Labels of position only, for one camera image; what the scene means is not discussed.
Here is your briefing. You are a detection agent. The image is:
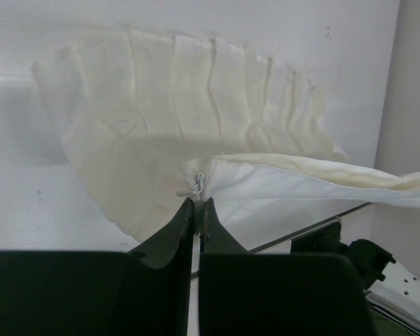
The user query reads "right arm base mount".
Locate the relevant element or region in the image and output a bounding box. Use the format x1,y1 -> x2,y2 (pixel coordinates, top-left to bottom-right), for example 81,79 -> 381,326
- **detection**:
290,220 -> 348,254

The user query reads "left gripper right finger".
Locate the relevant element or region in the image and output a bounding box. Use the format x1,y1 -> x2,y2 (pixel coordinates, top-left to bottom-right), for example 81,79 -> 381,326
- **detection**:
198,199 -> 375,335

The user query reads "white pleated skirt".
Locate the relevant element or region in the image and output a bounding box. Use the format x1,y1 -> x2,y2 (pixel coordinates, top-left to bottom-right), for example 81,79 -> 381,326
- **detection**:
31,30 -> 420,242

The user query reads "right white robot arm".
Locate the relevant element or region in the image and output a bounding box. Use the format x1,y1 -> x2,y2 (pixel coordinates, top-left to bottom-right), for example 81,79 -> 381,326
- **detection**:
346,239 -> 420,321

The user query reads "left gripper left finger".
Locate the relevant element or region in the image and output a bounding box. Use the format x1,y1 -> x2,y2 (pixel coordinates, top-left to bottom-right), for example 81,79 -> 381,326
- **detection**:
0,199 -> 194,335

